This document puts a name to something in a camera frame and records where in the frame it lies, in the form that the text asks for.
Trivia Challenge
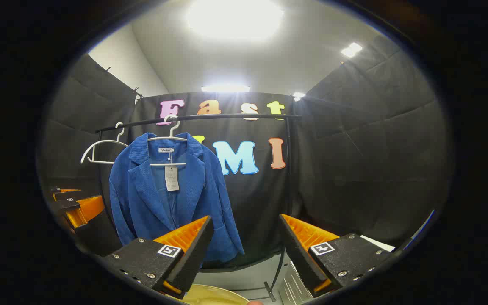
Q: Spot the black backdrop cloth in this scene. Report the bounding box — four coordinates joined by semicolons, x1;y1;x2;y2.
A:
39;34;454;269

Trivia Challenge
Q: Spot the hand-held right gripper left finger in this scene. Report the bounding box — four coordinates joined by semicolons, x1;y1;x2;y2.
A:
102;215;215;299

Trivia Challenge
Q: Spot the large ceiling light panel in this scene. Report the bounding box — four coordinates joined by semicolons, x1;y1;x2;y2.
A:
185;0;285;41

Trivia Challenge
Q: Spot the ribbed grey metal plate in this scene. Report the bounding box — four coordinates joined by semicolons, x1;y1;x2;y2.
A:
278;261;312;304

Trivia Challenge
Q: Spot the white plastic clothes hanger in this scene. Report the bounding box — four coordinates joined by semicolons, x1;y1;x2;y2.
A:
147;114;188;167
80;122;129;165

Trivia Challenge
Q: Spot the black metal clothes rack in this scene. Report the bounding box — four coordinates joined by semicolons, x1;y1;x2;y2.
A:
95;113;303;302

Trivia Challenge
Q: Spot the long ceiling light panel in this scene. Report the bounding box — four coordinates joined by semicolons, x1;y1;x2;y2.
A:
201;84;251;93

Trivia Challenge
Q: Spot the white flat panel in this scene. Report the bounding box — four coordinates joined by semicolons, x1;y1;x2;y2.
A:
360;235;396;252

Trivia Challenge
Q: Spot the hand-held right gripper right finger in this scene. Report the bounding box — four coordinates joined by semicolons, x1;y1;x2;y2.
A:
279;213;397;298

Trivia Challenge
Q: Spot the blue corduroy jacket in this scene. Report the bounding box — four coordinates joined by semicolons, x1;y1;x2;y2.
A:
108;132;245;263

